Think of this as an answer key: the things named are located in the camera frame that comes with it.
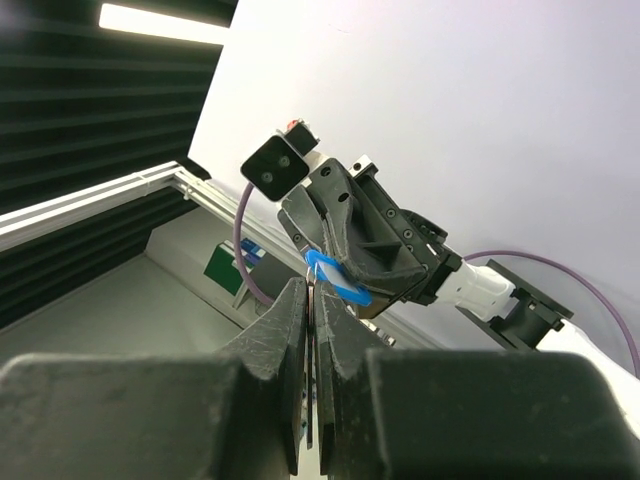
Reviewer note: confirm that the blue key tag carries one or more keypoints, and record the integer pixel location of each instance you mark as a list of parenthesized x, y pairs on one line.
[(327, 269)]

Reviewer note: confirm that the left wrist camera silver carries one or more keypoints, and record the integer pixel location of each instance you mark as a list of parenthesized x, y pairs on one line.
[(278, 165)]

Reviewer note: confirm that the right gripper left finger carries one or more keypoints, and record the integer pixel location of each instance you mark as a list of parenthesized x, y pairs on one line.
[(260, 419)]

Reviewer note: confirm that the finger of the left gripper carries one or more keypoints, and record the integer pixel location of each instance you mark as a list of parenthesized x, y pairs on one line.
[(380, 261), (317, 217)]

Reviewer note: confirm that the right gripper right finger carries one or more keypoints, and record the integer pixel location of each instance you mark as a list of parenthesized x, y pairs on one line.
[(352, 432)]

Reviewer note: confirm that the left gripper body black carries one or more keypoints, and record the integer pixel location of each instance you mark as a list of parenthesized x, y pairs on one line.
[(425, 239)]

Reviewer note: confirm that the silver key with blue tag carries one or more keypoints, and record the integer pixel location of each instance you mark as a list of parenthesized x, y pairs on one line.
[(310, 364)]

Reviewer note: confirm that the green box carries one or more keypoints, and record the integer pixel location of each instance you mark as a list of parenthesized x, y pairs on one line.
[(222, 268)]

